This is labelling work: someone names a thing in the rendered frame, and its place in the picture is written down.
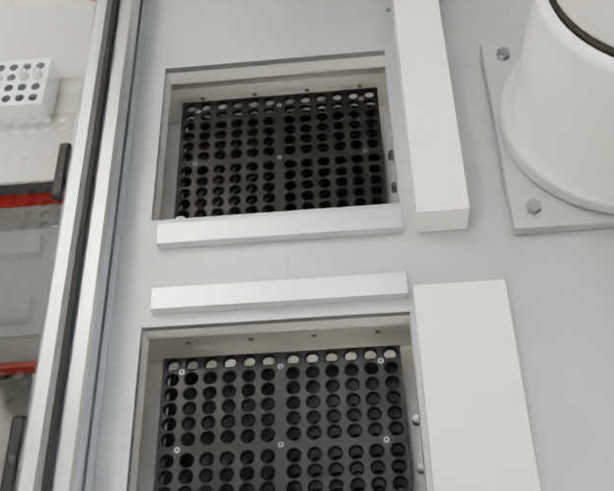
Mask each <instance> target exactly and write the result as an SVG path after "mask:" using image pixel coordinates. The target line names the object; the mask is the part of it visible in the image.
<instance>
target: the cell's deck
mask: <svg viewBox="0 0 614 491"><path fill-rule="evenodd" d="M439 3H440V10H441V22H442V29H443V35H444V42H445V48H446V54H447V61H448V67H449V74H450V81H451V87H452V93H453V100H454V106H455V113H456V119H457V126H458V132H459V138H460V145H461V152H462V158H463V165H464V171H465V177H466V184H467V190H468V197H469V204H470V212H469V219H468V227H467V229H458V230H443V231H430V232H416V231H415V225H414V215H413V206H412V197H411V188H410V179H409V169H408V160H407V152H406V142H405V133H404V124H403V107H402V98H401V88H400V79H399V70H398V61H397V52H396V43H395V33H394V25H393V16H392V6H391V0H148V4H147V13H146V22H145V30H144V38H143V47H142V56H141V64H140V72H139V81H138V90H137V98H136V107H135V115H134V131H133V140H132V149H131V157H130V165H129V174H128V183H127V191H126V200H125V208H124V216H123V225H122V234H121V242H120V250H119V259H118V268H117V277H116V284H115V293H114V302H113V310H112V319H111V327H110V336H109V344H108V353H107V362H106V369H105V378H104V387H103V396H102V404H101V412H100V421H99V430H98V438H97V447H96V462H95V471H94V480H93V489H92V491H136V481H137V470H138V458H139V447H140V436H141V425H142V413H143V403H144V391H145V380H146V368H147V358H148V346H149V340H158V339H174V338H190V337H206V336H221V335H238V334H254V333H270V332H286V331H302V330H318V329H335V328H350V327H366V326H382V325H398V324H409V326H410V336H411V346H412V356H413V366H414V377H415V387H416V396H417V407H418V417H419V428H420V437H421V448H422V458H423V468H424V478H425V488H426V491H433V485H432V476H431V466H430V456H429V446H428V437H427V427H426V417H425V407H424V398H423V388H422V378H421V368H420V358H419V350H418V340H417V330H416V320H415V311H414V301H413V286H414V285H420V284H435V283H464V282H480V281H495V280H505V281H506V285H507V290H508V296H509V301H510V307H511V313H512V319H513V325H514V331H515V336H516V342H517V348H518V359H519V365H520V371H521V376H522V382H523V387H524V393H525V399H526V405H527V411H528V417H529V423H530V429H531V434H532V440H533V445H534V451H535V457H536V463H537V469H538V474H539V480H540V486H541V491H614V228H608V229H594V230H580V231H565V232H552V233H537V234H522V235H514V234H513V230H512V225H511V219H510V214H509V209H508V203H507V198H506V192H505V187H504V181H503V176H502V171H501V166H500V160H499V154H498V149H497V143H496V138H495V132H494V128H493V122H492V117H491V111H490V105H489V100H488V94H487V89H486V84H485V79H484V73H483V68H482V62H481V57H480V46H481V45H486V44H498V43H510V42H521V41H523V40H524V34H525V29H526V25H527V19H528V14H529V8H530V3H531V0H439ZM381 67H385V72H386V83H387V93H388V102H389V113H390V123H391V134H392V143H393V153H394V164H395V174H396V184H397V194H398V203H397V204H384V205H370V206H357V207H344V208H317V209H304V210H290V211H276V212H262V213H249V214H235V215H221V216H208V217H194V218H180V219H167V220H160V211H161V200H162V189H163V177H164V166H165V155H166V144H167V132H168V121H169V110H170V99H171V87H172V85H183V84H195V83H206V82H218V81H230V80H242V79H253V78H265V77H277V76H288V75H299V74H311V73H323V72H334V71H346V70H358V69H369V68H381ZM373 208H401V213H402V223H403V232H402V233H395V234H380V235H366V236H352V237H338V238H323V239H310V240H295V241H281V242H267V243H253V244H238V245H211V246H197V247H183V248H169V249H158V247H157V245H156V236H157V225H158V224H168V223H181V222H195V221H209V220H222V219H236V218H250V217H263V216H277V215H291V214H304V213H318V212H332V211H345V210H359V209H373ZM393 272H407V281H408V291H409V294H408V298H407V299H393V300H378V301H363V302H347V303H331V304H316V305H300V306H285V307H270V308H254V309H239V310H223V311H207V312H192V313H177V314H162V315H153V314H152V312H151V310H150V302H151V291H152V288H155V287H170V286H186V285H200V284H215V283H244V282H259V281H273V280H288V279H304V278H318V277H333V276H348V275H363V274H378V273H393Z"/></svg>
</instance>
